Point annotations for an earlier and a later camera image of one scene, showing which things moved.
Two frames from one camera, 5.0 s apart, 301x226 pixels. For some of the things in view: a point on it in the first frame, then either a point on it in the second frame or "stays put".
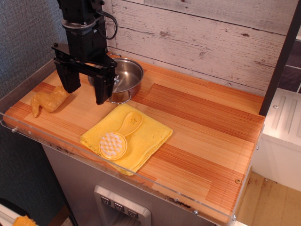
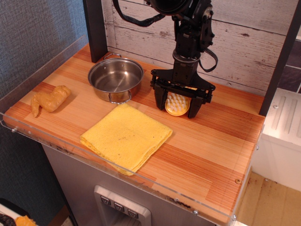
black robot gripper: (87, 48) → (184, 77)
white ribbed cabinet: (278, 156) stays put
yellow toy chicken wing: (52, 101) stays put
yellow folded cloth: (144, 144) stays put
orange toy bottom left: (24, 221) stays put
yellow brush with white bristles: (113, 145) → (177, 105)
